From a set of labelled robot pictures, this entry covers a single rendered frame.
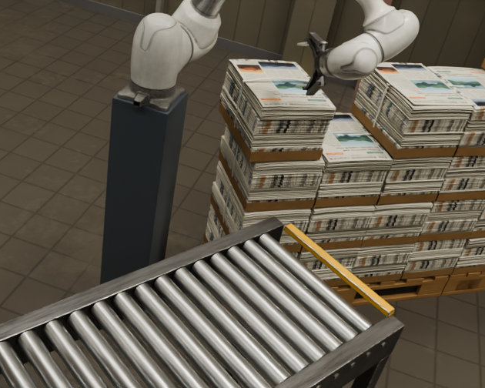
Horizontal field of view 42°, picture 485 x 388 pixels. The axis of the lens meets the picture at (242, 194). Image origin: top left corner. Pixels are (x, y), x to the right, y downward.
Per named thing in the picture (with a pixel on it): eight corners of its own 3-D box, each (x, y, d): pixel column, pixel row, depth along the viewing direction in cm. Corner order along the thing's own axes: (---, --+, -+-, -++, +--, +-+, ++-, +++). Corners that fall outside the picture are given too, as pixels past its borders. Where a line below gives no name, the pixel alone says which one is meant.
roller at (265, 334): (196, 255, 181) (185, 268, 181) (309, 366, 154) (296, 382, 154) (205, 259, 185) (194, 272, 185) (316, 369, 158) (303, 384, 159)
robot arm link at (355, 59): (333, 87, 186) (367, 65, 189) (361, 87, 172) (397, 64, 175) (318, 54, 183) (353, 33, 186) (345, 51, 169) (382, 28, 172)
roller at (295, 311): (223, 247, 188) (222, 259, 191) (336, 352, 161) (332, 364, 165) (236, 240, 190) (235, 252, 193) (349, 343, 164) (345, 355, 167)
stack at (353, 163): (197, 262, 299) (225, 109, 252) (403, 245, 340) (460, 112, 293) (219, 322, 270) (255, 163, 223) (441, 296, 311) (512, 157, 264)
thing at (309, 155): (235, 138, 233) (236, 128, 231) (303, 137, 244) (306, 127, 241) (249, 162, 222) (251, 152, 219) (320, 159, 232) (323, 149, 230)
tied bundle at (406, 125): (349, 112, 271) (364, 62, 258) (405, 111, 282) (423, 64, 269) (393, 159, 244) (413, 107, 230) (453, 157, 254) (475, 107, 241)
